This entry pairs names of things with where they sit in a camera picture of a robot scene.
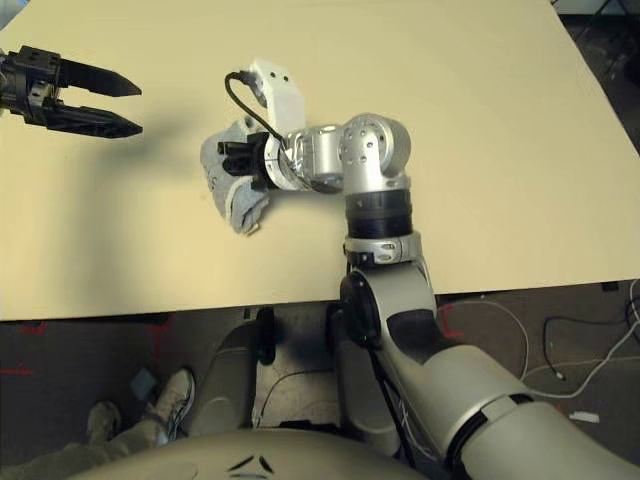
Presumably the white blue-striped sneaker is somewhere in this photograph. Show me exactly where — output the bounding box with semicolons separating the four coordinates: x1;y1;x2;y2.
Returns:
149;368;196;436

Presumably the thin black floor cable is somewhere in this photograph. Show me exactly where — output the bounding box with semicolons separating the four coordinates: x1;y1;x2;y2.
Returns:
544;315;634;381

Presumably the white charger cable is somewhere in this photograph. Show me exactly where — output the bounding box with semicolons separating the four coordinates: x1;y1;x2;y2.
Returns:
524;324;640;399

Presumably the small blue floor block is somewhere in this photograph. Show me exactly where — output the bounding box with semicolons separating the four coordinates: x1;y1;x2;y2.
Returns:
130;368;160;401

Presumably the grey robot leg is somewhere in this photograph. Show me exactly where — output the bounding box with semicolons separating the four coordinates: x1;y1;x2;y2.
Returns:
192;308;276;436
327;304;401;451

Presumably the khaki trouser leg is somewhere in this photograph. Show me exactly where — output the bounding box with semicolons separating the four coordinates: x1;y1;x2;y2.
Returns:
0;417;171;480

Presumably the grey worn sneaker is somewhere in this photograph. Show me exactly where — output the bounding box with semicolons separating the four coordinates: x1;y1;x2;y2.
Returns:
87;401;123;444

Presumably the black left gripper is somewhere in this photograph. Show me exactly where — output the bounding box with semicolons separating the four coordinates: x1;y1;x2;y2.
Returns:
0;44;145;141

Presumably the grey right robot leg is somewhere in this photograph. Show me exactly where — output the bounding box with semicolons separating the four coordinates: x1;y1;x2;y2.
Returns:
327;304;401;451

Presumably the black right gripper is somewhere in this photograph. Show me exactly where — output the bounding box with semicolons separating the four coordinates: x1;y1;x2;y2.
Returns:
218;132;269;191

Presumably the beige robot torso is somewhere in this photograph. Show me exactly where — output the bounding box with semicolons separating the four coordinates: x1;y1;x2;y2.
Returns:
74;427;426;480

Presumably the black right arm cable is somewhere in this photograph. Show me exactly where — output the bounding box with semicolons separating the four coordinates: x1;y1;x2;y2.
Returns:
224;69;289;146

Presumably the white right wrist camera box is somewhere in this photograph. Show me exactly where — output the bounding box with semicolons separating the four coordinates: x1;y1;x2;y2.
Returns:
249;58;306;134

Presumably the black equipment stand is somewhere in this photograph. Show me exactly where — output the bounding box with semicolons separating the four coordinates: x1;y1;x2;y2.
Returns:
559;0;640;86

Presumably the blue terry rag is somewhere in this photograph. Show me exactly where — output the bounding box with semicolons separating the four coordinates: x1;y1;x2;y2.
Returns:
199;117;271;236

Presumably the grey left robot leg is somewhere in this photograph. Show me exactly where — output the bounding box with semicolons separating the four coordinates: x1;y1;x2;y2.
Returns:
192;308;276;436

